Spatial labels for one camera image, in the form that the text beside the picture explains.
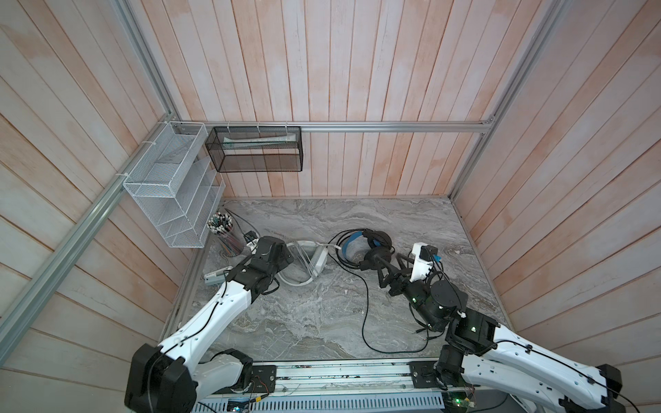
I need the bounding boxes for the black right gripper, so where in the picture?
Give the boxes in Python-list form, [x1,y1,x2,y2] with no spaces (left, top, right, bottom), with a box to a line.
[379,253,442,331]

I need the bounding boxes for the black blue headphones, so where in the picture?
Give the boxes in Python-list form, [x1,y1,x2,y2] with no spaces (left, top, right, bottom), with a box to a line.
[334,228,396,271]

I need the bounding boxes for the black headphone cable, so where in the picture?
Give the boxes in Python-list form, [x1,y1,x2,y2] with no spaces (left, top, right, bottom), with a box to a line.
[324,229,449,356]

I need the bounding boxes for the white headphones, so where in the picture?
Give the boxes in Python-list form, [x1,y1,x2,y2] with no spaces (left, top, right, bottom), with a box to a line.
[277,240,330,287]

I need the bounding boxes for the white headphone cable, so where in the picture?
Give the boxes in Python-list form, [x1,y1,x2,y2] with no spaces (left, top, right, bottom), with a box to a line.
[293,239,344,280]

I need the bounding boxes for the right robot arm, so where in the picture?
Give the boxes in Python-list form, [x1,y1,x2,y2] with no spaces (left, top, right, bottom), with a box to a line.
[369,245,633,412]

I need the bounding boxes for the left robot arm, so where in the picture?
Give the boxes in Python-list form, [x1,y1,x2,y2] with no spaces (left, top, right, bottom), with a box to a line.
[124,236,294,412]

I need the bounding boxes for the light blue stapler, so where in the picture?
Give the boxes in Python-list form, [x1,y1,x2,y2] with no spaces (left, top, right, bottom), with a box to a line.
[203,266,232,287]

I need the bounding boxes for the clear pencil jar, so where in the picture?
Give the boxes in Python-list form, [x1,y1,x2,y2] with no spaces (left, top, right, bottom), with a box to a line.
[207,212,244,257]

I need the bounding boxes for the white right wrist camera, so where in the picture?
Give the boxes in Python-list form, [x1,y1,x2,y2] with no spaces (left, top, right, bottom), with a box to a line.
[410,243,438,282]

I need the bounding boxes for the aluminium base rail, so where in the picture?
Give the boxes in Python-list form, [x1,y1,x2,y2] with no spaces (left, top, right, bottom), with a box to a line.
[180,355,559,413]

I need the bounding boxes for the black mesh wall basket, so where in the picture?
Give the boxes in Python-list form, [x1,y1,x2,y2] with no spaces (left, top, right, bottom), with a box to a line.
[205,126,304,174]

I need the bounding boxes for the white mesh wall shelf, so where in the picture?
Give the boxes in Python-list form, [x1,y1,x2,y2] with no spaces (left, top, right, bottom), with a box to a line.
[124,121,225,249]

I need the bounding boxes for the aluminium wall rail back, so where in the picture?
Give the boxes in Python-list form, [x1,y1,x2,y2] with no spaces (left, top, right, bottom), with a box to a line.
[181,120,495,134]

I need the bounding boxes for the aluminium wall rail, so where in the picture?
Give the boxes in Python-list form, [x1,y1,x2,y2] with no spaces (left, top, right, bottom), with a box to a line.
[1,112,177,364]
[181,120,495,134]
[447,1,573,204]

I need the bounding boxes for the aluminium wall rail left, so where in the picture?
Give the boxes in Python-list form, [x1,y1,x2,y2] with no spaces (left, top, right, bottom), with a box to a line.
[1,112,177,364]

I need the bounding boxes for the aluminium wall rail right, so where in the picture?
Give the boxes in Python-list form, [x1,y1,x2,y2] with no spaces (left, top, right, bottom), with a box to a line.
[447,1,573,204]

